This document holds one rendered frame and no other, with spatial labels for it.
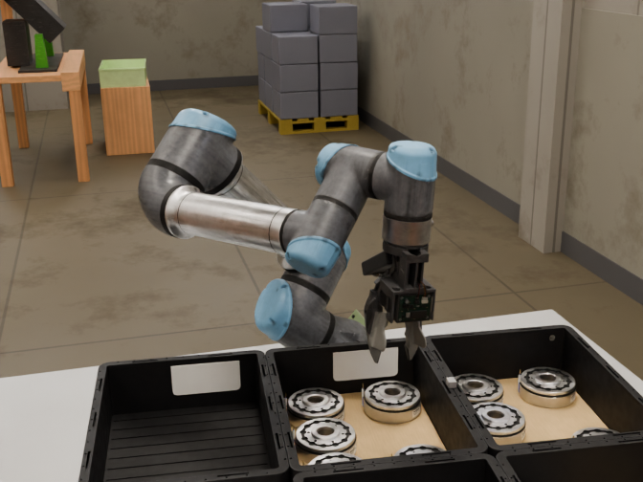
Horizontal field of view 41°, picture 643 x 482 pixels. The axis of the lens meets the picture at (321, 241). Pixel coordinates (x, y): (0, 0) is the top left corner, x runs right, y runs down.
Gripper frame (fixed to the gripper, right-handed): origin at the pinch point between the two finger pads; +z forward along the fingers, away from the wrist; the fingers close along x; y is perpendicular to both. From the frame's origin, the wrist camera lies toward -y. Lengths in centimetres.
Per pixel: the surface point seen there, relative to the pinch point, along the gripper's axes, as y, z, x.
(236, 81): -889, 92, 148
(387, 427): -4.7, 17.4, 2.2
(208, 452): -6.7, 19.4, -29.3
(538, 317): -64, 27, 67
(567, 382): -5.4, 12.4, 38.3
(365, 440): -2.1, 17.7, -2.8
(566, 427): 4.5, 15.6, 32.6
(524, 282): -238, 92, 168
